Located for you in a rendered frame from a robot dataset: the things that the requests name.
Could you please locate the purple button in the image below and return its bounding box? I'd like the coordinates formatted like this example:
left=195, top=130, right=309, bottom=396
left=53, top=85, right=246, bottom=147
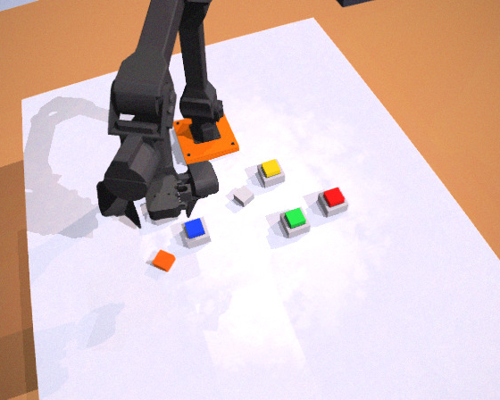
left=155, top=217, right=179, bottom=225

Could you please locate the red button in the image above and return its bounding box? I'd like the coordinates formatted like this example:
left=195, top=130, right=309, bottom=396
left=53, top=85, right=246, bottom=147
left=318, top=187, right=349, bottom=218

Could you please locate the green button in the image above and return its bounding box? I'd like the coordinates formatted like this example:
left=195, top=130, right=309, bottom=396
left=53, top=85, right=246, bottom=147
left=279, top=206, right=311, bottom=238

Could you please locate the blue button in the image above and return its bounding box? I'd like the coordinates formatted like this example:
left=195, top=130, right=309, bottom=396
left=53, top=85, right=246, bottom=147
left=181, top=217, right=212, bottom=249

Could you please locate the yellow button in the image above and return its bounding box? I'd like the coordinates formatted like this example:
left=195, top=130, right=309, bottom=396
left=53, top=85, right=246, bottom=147
left=257, top=159, right=285, bottom=188

